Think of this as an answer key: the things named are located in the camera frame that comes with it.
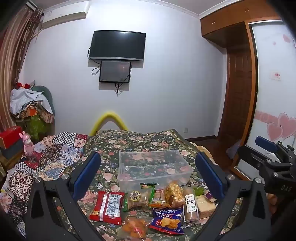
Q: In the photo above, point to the pile of clothes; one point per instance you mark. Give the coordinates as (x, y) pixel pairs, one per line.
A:
(27, 102)

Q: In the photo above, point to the red box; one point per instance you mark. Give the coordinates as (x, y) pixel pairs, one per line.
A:
(10, 136)

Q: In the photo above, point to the brown wooden door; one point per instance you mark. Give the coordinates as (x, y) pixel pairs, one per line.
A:
(235, 97)

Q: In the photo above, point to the green-edged pastry packet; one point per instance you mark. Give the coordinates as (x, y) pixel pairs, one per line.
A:
(138, 197)

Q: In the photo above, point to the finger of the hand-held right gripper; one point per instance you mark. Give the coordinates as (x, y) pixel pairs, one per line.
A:
(267, 144)
(254, 160)

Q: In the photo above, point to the pink toy figure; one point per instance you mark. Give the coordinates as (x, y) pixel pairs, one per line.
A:
(28, 146)

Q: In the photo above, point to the dark floral blanket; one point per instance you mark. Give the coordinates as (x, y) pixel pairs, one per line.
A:
(138, 141)

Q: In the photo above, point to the large wall television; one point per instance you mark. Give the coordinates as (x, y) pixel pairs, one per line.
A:
(117, 45)

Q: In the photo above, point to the small red white sticker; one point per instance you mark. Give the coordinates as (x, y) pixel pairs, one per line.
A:
(276, 76)

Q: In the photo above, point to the white air conditioner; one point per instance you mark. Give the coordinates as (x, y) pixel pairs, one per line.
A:
(63, 19)

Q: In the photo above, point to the popcorn bar packet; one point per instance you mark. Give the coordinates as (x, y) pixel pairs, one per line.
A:
(174, 194)

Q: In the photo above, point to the white wardrobe door pink hearts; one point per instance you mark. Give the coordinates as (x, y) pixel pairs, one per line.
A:
(272, 104)

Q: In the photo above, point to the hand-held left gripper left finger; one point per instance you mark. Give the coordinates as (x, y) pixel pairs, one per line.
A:
(86, 172)

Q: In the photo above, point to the beige blanket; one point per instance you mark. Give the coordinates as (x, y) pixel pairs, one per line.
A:
(207, 153)

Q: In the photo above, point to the red snack packet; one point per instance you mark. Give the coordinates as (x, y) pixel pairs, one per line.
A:
(107, 207)

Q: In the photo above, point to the grey box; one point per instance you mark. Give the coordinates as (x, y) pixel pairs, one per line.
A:
(12, 150)

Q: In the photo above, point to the patchwork quilt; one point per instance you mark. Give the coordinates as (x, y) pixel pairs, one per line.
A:
(53, 153)

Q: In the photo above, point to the small orange snack packet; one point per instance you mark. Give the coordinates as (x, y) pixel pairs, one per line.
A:
(158, 200)

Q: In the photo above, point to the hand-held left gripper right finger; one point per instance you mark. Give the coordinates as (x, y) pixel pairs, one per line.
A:
(211, 178)

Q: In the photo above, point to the blue potato chips packet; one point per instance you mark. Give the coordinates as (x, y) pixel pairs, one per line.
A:
(167, 221)

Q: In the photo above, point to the brown biscuit packet white label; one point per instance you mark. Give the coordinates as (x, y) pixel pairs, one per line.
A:
(190, 206)

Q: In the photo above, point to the small wall monitor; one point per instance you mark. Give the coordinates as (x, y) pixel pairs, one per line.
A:
(115, 71)

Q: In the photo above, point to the red artificial flowers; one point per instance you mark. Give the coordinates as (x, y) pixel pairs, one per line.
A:
(22, 85)

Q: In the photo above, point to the sandwich cake packet purple label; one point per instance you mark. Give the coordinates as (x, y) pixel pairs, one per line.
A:
(205, 207)

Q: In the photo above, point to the wooden overhead cabinet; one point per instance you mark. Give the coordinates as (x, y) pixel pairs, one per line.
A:
(226, 25)

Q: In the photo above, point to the striped brown curtain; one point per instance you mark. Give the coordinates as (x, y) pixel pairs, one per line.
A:
(13, 58)

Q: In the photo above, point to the orange round pastry packet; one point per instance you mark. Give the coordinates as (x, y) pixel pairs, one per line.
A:
(135, 228)

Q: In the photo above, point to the person's right hand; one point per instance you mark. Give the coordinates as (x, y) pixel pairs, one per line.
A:
(272, 202)

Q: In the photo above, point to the grey purple cloth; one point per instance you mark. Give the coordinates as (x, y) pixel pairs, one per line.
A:
(232, 150)

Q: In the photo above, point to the clear plastic container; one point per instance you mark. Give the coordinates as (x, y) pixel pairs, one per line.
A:
(152, 171)

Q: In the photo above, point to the grey-green chair back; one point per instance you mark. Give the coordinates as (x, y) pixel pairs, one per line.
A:
(47, 95)

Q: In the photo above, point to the yellow foam tube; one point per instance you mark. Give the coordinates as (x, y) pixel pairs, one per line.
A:
(108, 115)

